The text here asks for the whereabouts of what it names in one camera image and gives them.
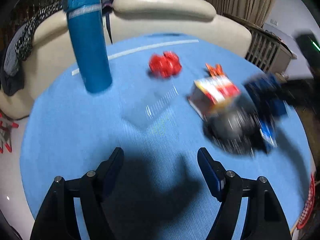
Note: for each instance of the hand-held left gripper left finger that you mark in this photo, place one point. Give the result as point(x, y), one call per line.
point(114, 161)

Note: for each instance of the red white striped object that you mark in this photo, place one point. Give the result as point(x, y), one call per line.
point(6, 132)

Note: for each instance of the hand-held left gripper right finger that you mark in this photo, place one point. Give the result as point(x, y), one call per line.
point(208, 171)

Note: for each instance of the blue snack packet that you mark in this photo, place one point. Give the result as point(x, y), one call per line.
point(268, 135)

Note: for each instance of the grey cloth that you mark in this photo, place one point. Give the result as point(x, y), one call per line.
point(11, 62)

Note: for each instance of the red crumpled wrapper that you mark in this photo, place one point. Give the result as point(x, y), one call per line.
point(165, 65)

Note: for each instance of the cream leather sofa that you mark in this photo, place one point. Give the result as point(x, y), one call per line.
point(162, 2)

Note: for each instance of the blue table cloth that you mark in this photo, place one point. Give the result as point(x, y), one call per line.
point(75, 130)

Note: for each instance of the black plastic bag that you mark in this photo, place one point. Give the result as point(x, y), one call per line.
point(232, 127)

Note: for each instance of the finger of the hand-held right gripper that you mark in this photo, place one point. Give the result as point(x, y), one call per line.
point(265, 95)

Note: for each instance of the orange snack wrapper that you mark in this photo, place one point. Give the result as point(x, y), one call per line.
point(215, 70)

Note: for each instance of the red plastic basket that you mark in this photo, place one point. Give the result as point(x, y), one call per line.
point(308, 202)

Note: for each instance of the blue thermos bottle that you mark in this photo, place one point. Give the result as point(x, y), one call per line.
point(87, 42)

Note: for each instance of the white wall socket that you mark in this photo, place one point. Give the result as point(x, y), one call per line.
point(274, 22)

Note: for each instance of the black white patterned cloth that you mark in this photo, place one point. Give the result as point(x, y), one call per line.
point(30, 32)

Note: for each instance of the red white medicine box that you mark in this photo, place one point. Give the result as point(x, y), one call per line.
point(212, 92)

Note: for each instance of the wooden crib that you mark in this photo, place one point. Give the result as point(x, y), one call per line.
point(265, 47)

